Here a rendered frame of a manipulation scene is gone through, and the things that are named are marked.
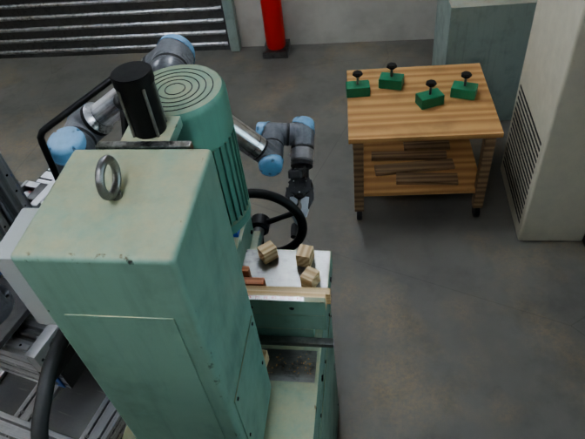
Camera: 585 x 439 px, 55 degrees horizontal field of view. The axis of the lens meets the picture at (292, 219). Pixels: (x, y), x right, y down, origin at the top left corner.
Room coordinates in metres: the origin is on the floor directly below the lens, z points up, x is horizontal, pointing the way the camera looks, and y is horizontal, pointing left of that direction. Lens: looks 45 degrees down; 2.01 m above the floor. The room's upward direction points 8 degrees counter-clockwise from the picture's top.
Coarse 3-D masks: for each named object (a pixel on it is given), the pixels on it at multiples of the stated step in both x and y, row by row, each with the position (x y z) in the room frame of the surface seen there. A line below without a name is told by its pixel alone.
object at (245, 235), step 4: (248, 220) 1.09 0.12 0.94; (248, 224) 1.08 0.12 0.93; (244, 228) 1.04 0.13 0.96; (248, 228) 1.07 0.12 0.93; (252, 228) 1.11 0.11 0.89; (240, 232) 1.03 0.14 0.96; (244, 232) 1.03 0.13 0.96; (248, 232) 1.06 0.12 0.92; (252, 232) 1.10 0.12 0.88; (240, 236) 1.01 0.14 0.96; (244, 236) 1.02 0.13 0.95; (248, 236) 1.06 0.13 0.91; (240, 240) 1.00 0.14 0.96; (244, 240) 1.02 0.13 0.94; (248, 240) 1.05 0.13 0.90; (244, 244) 1.01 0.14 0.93; (248, 244) 1.04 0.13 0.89; (244, 248) 1.00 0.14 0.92; (248, 248) 1.03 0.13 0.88; (244, 252) 1.00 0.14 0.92
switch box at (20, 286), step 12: (24, 216) 0.61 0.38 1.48; (12, 228) 0.59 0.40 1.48; (24, 228) 0.58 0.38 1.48; (12, 240) 0.56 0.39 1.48; (0, 252) 0.54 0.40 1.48; (0, 264) 0.53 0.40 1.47; (12, 264) 0.53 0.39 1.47; (12, 276) 0.53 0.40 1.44; (24, 288) 0.53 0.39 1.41; (24, 300) 0.53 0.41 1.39; (36, 300) 0.53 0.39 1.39; (36, 312) 0.53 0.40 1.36
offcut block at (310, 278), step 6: (306, 270) 0.88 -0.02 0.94; (312, 270) 0.88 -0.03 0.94; (318, 270) 0.88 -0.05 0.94; (300, 276) 0.87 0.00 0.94; (306, 276) 0.86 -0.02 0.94; (312, 276) 0.86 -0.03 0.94; (318, 276) 0.87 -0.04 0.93; (300, 282) 0.87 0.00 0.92; (306, 282) 0.86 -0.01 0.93; (312, 282) 0.85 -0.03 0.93; (318, 282) 0.87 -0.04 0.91
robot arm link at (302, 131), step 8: (296, 120) 1.51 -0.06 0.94; (304, 120) 1.51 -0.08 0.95; (312, 120) 1.52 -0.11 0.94; (296, 128) 1.48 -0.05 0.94; (304, 128) 1.48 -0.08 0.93; (312, 128) 1.49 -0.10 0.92; (296, 136) 1.46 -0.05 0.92; (304, 136) 1.46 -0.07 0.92; (312, 136) 1.47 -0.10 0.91; (296, 144) 1.44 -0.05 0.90; (304, 144) 1.44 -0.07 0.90; (312, 144) 1.45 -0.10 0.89
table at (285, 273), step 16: (256, 240) 1.07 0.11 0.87; (256, 256) 0.99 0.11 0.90; (288, 256) 0.97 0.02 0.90; (320, 256) 0.96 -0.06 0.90; (256, 272) 0.93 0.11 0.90; (272, 272) 0.93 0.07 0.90; (288, 272) 0.92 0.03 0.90; (320, 272) 0.90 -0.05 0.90; (256, 320) 0.81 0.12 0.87; (272, 320) 0.80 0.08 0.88; (288, 320) 0.79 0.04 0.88; (304, 320) 0.78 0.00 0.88; (320, 320) 0.77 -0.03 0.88
